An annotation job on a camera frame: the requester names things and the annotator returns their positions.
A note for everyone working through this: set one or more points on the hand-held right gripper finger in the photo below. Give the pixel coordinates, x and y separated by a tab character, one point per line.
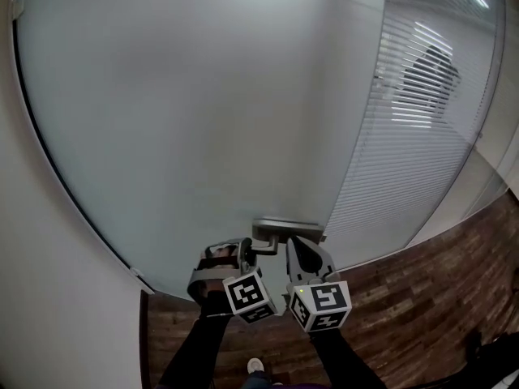
326	266
290	266

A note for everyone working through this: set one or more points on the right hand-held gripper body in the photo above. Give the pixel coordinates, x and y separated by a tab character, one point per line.
320	304

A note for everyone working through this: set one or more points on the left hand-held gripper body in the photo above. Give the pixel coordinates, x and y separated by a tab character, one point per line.
249	294

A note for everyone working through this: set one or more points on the frosted glass door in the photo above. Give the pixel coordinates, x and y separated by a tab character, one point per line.
182	116

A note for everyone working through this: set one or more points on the person's right forearm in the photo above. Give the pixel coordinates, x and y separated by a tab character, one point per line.
344	359

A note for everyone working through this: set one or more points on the person's left forearm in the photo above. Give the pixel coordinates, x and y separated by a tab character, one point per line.
194	338

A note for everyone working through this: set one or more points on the person's left hand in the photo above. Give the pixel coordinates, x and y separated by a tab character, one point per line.
223	253

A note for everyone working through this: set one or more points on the person's left white shoe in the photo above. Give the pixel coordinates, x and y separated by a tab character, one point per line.
254	365

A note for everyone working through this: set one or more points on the person's left leg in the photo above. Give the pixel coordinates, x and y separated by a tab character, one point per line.
258	380

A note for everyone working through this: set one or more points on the person's purple garment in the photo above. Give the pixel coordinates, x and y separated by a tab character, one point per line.
277	385

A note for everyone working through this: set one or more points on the glass partition panel with blinds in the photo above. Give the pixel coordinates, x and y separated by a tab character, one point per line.
405	168
494	168

